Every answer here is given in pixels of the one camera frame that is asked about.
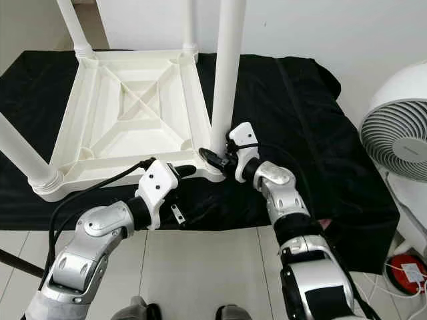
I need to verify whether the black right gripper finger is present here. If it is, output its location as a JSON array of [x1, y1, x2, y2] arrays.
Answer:
[[197, 147, 224, 171]]

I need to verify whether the white plastic table top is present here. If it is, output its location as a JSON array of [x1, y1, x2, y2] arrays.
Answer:
[[33, 50, 228, 201]]

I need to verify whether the white plastic table leg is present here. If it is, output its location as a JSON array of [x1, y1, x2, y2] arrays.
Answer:
[[181, 0, 199, 55], [0, 113, 64, 194], [210, 0, 248, 157], [55, 0, 95, 59]]

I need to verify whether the black fabric table cover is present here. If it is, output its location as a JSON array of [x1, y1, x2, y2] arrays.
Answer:
[[0, 50, 401, 271]]

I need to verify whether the grey robot left foot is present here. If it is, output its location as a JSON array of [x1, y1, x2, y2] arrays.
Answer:
[[115, 298, 161, 320]]

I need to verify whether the grey robot foot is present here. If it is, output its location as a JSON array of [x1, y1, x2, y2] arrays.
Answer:
[[115, 298, 161, 320], [215, 303, 253, 320]]

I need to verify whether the grey robot right foot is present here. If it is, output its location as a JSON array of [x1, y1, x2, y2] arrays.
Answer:
[[215, 303, 253, 320]]

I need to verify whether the white round standing fan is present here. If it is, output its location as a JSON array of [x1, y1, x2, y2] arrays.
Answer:
[[359, 60, 427, 182]]

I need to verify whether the white rounded appliance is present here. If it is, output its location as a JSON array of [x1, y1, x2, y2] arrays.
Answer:
[[384, 170, 427, 257]]

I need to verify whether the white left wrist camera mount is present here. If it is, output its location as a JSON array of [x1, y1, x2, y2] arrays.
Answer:
[[135, 159, 179, 231]]

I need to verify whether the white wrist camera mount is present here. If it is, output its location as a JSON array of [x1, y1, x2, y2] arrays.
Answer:
[[135, 159, 179, 231], [228, 122, 261, 182]]

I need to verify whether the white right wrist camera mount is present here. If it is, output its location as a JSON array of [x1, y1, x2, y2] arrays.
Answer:
[[228, 122, 261, 182]]

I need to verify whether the black metal frame rod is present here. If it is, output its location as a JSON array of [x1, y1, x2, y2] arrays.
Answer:
[[0, 250, 44, 279]]

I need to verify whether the white power cable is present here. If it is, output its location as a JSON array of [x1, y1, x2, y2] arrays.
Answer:
[[350, 263, 427, 301]]

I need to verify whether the red round cable reel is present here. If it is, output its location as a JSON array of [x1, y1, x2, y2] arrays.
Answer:
[[390, 252, 427, 294]]

